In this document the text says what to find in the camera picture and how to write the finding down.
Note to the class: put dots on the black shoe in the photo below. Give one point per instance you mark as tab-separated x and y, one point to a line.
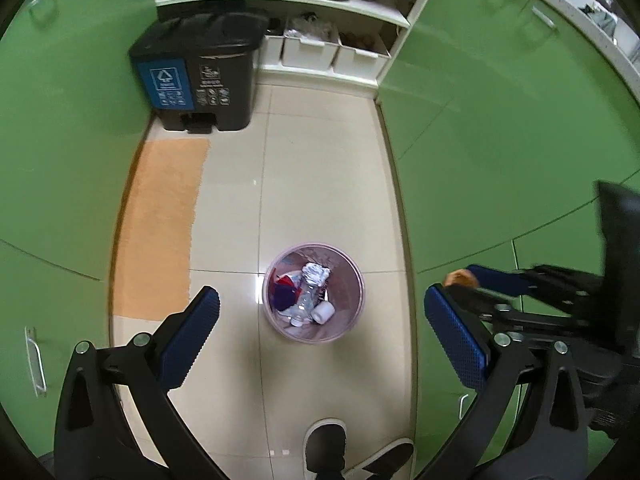
324	450

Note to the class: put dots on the white open shelf unit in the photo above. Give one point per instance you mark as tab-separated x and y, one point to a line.
370	17

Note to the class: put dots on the white storage bin right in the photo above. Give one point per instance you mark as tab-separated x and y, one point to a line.
361	57

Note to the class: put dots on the pink round waste basket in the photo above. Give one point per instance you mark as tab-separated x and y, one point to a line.
344	289

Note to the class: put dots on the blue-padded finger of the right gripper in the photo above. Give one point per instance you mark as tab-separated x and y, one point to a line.
512	284

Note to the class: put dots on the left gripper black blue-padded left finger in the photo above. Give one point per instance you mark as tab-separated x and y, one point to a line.
93	439

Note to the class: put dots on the purple velvet pouch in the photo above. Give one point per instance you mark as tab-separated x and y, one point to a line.
280	301

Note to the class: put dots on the black two-compartment trash bin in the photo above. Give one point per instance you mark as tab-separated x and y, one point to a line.
199	72

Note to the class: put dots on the white paper ball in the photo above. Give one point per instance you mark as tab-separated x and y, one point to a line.
315	274

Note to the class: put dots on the white paper roll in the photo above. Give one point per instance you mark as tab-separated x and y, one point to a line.
323	312

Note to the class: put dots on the white storage bin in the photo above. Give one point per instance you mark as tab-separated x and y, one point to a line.
310	54
361	57

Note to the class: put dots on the orange floor mat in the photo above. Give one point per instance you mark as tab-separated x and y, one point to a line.
151	276

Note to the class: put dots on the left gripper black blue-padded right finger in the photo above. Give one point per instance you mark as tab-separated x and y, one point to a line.
548	441

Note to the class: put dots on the red mesh cloth bag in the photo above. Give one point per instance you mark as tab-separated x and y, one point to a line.
285	282

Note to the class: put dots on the clear bottle red label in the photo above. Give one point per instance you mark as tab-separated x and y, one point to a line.
307	299

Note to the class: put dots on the orange round lid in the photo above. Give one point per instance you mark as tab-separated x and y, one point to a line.
461	277

